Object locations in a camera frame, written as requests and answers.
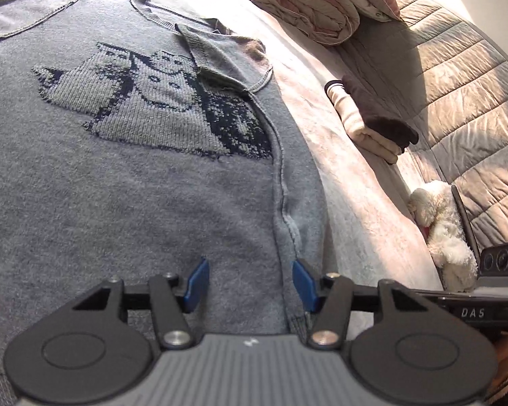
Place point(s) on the black rod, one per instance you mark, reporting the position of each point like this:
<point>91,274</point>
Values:
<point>465,224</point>

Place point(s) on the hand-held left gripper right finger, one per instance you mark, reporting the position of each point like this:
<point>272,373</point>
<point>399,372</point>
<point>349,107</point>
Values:
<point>302,283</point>

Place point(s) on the quilted beige headboard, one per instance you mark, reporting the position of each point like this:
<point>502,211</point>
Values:
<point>461,93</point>

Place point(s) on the folded beige quilt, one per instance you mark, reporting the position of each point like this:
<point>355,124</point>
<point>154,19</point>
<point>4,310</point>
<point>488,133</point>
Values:
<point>309,4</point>

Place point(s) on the white plush toy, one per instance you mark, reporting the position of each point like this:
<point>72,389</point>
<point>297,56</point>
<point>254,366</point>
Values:
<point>444,228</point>

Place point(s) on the grey knit sweater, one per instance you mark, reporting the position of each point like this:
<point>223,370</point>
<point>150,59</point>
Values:
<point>110,198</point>

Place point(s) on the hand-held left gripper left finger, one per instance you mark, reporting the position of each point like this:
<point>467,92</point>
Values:
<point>199,281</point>

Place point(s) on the folded cream garment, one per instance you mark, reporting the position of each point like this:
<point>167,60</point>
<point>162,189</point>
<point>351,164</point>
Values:
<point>364,135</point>

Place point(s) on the folded dark garment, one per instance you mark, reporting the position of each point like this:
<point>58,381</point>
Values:
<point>376,110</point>

